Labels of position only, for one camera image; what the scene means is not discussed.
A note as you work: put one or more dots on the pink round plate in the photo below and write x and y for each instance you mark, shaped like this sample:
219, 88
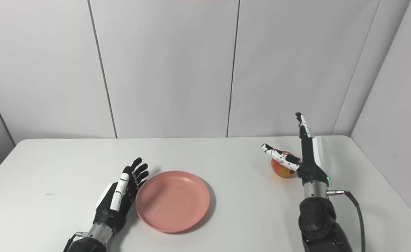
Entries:
172, 201

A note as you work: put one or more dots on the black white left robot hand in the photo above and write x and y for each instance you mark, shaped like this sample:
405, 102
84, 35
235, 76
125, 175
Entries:
116, 206

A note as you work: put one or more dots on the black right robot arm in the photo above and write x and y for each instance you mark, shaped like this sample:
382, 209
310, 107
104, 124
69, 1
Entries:
319, 220

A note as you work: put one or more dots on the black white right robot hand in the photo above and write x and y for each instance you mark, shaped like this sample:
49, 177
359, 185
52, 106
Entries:
310, 161

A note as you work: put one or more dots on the red yellow pomegranate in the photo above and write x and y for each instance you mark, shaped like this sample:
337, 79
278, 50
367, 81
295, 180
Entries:
280, 170

